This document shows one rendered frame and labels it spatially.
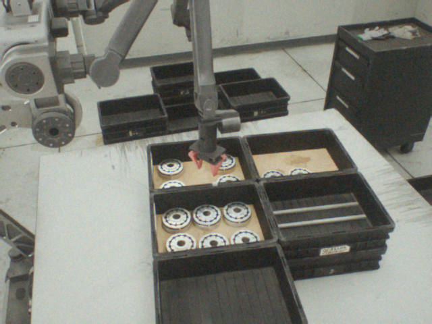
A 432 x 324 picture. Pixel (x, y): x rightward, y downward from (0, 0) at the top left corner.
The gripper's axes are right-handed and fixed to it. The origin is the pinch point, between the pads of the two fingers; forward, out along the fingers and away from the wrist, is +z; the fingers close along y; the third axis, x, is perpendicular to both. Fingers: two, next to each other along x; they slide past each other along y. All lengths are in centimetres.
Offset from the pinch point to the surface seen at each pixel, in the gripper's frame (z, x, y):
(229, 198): 19.4, -10.8, -2.7
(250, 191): 16.6, -16.1, -8.0
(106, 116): 59, -63, 127
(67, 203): 38, 17, 61
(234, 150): 20.0, -37.4, 13.2
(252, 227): 23.1, -6.4, -15.5
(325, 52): 104, -344, 96
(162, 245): 23.7, 18.6, 5.0
